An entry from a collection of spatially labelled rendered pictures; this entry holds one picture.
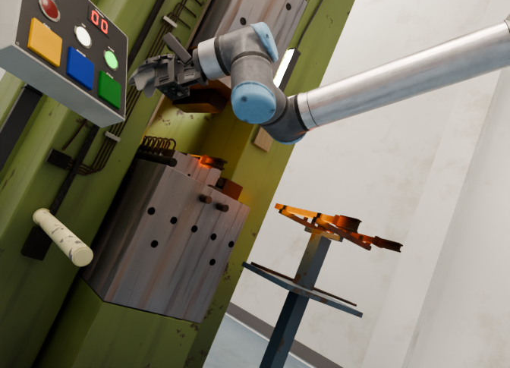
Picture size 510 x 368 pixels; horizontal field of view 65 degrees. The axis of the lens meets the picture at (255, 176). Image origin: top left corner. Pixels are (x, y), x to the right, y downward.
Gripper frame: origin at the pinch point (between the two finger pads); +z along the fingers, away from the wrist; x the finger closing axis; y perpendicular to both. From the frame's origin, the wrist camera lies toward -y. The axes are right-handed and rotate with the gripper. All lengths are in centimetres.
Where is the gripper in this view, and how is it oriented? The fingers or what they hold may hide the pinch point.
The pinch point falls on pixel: (133, 79)
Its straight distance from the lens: 108.3
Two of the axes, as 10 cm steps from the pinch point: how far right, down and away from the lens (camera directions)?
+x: 3.6, 3.1, 8.8
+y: 0.9, 9.3, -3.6
